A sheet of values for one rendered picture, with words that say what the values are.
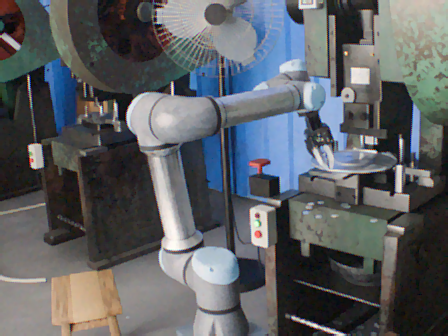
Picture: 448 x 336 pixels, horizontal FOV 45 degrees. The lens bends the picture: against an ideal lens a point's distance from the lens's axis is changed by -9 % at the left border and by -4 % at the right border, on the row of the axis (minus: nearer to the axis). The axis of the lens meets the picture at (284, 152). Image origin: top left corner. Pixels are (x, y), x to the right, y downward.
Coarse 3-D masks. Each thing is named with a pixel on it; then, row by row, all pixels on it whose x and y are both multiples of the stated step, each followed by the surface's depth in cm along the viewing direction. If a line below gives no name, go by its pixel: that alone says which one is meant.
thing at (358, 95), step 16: (352, 48) 188; (368, 48) 184; (352, 64) 189; (368, 64) 185; (352, 80) 191; (368, 80) 187; (352, 96) 191; (368, 96) 188; (352, 112) 190; (368, 112) 186; (384, 112) 189; (368, 128) 187
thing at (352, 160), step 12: (324, 156) 199; (336, 156) 199; (348, 156) 196; (360, 156) 195; (372, 156) 197; (384, 156) 197; (336, 168) 183; (348, 168) 183; (360, 168) 183; (372, 168) 182; (384, 168) 180
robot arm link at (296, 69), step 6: (294, 60) 170; (300, 60) 169; (282, 66) 168; (288, 66) 167; (294, 66) 167; (300, 66) 168; (282, 72) 169; (288, 72) 167; (294, 72) 167; (300, 72) 168; (306, 72) 170; (294, 78) 167; (300, 78) 168; (306, 78) 169
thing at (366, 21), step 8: (352, 0) 185; (360, 0) 183; (368, 0) 181; (360, 8) 186; (368, 8) 184; (376, 8) 185; (360, 16) 187; (368, 16) 185; (360, 24) 188; (368, 24) 186; (368, 32) 189
